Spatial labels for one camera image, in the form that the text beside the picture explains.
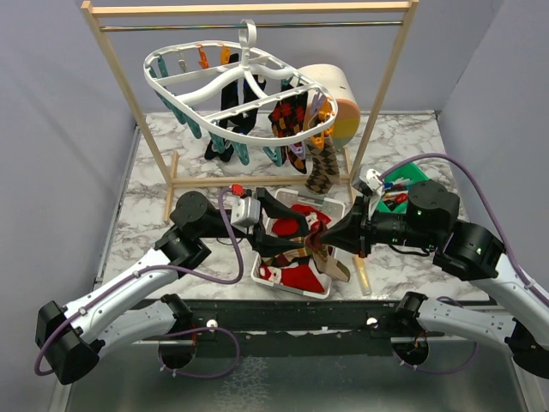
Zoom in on black sock with label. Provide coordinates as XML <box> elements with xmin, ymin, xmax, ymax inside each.
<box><xmin>203</xmin><ymin>53</ymin><xmax>267</xmax><ymax>163</ymax></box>

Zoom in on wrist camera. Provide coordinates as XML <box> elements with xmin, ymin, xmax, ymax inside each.
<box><xmin>231</xmin><ymin>197</ymin><xmax>261</xmax><ymax>228</ymax></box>
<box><xmin>352</xmin><ymin>165</ymin><xmax>384</xmax><ymax>210</ymax></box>

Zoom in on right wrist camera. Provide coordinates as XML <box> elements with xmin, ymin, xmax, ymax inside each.
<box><xmin>352</xmin><ymin>165</ymin><xmax>384</xmax><ymax>210</ymax></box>

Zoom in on beige brown argyle sock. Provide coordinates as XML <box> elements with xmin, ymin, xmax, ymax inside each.
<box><xmin>305</xmin><ymin>137</ymin><xmax>340</xmax><ymax>195</ymax></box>

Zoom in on black metal base rail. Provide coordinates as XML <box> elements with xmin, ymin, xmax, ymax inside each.
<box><xmin>85</xmin><ymin>295</ymin><xmax>445</xmax><ymax>357</ymax></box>

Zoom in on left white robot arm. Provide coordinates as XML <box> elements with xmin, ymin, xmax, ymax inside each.
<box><xmin>33</xmin><ymin>185</ymin><xmax>310</xmax><ymax>385</ymax></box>

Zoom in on black red yellow argyle sock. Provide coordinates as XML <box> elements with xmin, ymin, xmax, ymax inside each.
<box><xmin>268</xmin><ymin>93</ymin><xmax>308</xmax><ymax>138</ymax></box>

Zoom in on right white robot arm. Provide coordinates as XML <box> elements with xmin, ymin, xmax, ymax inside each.
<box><xmin>319</xmin><ymin>180</ymin><xmax>548</xmax><ymax>379</ymax></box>

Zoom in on white oval clip hanger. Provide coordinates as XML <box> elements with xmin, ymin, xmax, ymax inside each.
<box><xmin>142</xmin><ymin>19</ymin><xmax>338</xmax><ymax>165</ymax></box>

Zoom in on striped argyle sock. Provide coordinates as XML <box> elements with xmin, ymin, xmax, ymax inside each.
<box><xmin>304</xmin><ymin>221</ymin><xmax>351</xmax><ymax>282</ymax></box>

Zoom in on yellow translucent tube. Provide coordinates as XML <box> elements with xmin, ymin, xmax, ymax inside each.
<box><xmin>353</xmin><ymin>255</ymin><xmax>371</xmax><ymax>296</ymax></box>

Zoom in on red santa sock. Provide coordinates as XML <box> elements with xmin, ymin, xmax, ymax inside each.
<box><xmin>272</xmin><ymin>204</ymin><xmax>331</xmax><ymax>238</ymax></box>
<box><xmin>258</xmin><ymin>264</ymin><xmax>325</xmax><ymax>294</ymax></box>

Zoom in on white perforated plastic basket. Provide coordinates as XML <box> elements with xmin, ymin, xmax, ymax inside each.
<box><xmin>250</xmin><ymin>189</ymin><xmax>351</xmax><ymax>299</ymax></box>

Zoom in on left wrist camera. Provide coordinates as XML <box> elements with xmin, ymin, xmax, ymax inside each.
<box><xmin>231</xmin><ymin>197</ymin><xmax>261</xmax><ymax>228</ymax></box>

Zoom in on green plastic bin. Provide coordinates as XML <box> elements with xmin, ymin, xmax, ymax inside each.
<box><xmin>377</xmin><ymin>163</ymin><xmax>429</xmax><ymax>214</ymax></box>

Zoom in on wooden clothes rack frame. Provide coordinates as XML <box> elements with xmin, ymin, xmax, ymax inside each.
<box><xmin>81</xmin><ymin>1</ymin><xmax>419</xmax><ymax>222</ymax></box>

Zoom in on cream cylindrical toy drum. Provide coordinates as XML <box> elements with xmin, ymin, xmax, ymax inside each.
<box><xmin>299</xmin><ymin>64</ymin><xmax>361</xmax><ymax>150</ymax></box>

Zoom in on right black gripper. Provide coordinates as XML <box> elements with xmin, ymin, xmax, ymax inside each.
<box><xmin>318</xmin><ymin>194</ymin><xmax>438</xmax><ymax>258</ymax></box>

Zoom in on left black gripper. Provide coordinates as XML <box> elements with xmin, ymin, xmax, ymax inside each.
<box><xmin>197</xmin><ymin>189</ymin><xmax>305</xmax><ymax>256</ymax></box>

